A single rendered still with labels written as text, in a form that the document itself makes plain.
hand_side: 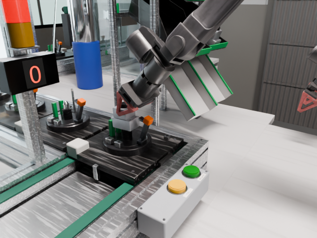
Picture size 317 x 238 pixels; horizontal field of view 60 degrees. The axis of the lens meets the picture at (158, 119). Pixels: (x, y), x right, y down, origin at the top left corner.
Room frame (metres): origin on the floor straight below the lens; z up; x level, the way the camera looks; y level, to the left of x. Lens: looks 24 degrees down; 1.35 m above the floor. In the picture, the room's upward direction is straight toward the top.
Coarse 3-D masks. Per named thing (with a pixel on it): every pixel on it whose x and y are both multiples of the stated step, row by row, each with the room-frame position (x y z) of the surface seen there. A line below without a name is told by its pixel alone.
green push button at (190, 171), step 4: (184, 168) 0.57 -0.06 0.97; (188, 168) 0.57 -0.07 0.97; (192, 168) 0.57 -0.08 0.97; (196, 168) 0.57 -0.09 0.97; (184, 172) 0.56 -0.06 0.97; (188, 172) 0.55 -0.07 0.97; (192, 172) 0.55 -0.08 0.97; (196, 172) 0.55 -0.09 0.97; (188, 176) 0.55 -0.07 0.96; (192, 176) 0.55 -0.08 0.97; (196, 176) 0.55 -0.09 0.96
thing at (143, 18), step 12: (132, 0) 0.99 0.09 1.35; (144, 0) 1.03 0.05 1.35; (168, 0) 1.05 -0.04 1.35; (132, 12) 0.99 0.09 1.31; (144, 12) 0.95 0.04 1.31; (168, 12) 1.04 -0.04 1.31; (180, 12) 1.01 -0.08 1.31; (144, 24) 0.95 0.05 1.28; (168, 24) 1.04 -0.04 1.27; (204, 48) 0.93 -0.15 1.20
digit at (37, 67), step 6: (30, 60) 0.59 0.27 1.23; (36, 60) 0.60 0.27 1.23; (24, 66) 0.57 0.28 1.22; (30, 66) 0.59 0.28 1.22; (36, 66) 0.60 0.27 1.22; (42, 66) 0.61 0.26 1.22; (24, 72) 0.57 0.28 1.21; (30, 72) 0.58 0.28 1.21; (36, 72) 0.60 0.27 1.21; (42, 72) 0.61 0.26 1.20; (30, 78) 0.58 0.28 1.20; (36, 78) 0.59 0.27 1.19; (42, 78) 0.61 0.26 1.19; (30, 84) 0.58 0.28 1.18; (36, 84) 0.59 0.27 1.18; (42, 84) 0.60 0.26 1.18
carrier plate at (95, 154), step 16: (96, 144) 0.69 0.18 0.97; (160, 144) 0.69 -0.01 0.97; (176, 144) 0.70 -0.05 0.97; (80, 160) 0.64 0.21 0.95; (96, 160) 0.61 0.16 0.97; (112, 160) 0.61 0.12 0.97; (128, 160) 0.61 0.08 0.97; (144, 160) 0.61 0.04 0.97; (128, 176) 0.54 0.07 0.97; (144, 176) 0.57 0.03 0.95
